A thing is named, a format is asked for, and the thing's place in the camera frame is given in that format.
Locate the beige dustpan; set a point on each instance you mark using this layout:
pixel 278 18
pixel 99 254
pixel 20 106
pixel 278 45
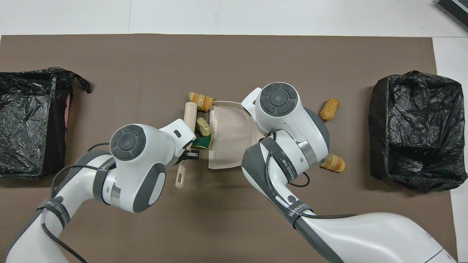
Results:
pixel 230 133

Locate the beige hand brush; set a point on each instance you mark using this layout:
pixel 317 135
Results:
pixel 190 115

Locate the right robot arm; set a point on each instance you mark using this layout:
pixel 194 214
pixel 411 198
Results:
pixel 289 120

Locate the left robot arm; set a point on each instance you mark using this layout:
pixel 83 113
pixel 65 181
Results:
pixel 142 171

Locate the bin with black bag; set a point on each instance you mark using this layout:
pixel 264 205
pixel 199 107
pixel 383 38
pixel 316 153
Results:
pixel 416 128
pixel 25 124

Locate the green yellow sponge piece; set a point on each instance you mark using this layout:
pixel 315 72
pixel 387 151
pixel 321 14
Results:
pixel 204 141

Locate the orange yellow striped foam piece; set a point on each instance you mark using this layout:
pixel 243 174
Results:
pixel 203 101
pixel 334 163

